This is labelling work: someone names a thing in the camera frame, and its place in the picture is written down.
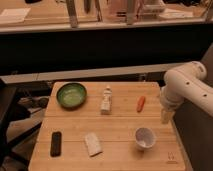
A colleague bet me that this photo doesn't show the metal post right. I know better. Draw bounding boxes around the metal post right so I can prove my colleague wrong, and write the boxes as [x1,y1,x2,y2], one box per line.
[126,0,136,25]

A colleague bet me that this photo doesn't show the white sponge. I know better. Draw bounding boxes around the white sponge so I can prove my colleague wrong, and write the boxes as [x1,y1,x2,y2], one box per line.
[85,133,102,157]

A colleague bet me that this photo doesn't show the metal post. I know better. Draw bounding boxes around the metal post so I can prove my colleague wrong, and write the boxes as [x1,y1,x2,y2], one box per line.
[126,0,136,25]
[66,0,78,28]

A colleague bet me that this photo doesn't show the white cup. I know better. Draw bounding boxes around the white cup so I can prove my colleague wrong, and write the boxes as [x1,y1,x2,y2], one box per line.
[135,127,156,151]

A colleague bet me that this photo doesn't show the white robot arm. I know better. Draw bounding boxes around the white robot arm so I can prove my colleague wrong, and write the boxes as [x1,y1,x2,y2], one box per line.
[159,61,213,124]

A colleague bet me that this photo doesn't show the white tube bottle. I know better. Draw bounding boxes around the white tube bottle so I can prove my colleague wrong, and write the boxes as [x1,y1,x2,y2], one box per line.
[101,86,112,114]

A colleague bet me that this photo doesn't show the green ceramic bowl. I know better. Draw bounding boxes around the green ceramic bowl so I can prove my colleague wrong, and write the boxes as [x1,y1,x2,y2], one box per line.
[56,83,87,109]

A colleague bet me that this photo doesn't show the metal post left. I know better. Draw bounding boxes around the metal post left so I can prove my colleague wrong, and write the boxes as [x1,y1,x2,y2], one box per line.
[66,0,78,28]

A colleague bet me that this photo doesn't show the black remote control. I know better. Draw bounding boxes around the black remote control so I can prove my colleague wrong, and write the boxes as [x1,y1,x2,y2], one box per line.
[50,131,62,157]

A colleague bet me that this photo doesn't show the white paper sheet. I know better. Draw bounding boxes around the white paper sheet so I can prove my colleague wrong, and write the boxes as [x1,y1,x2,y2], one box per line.
[0,8,30,24]

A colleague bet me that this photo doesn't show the orange carrot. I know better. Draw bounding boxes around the orange carrot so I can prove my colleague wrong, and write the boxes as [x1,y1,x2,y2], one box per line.
[137,96,146,112]

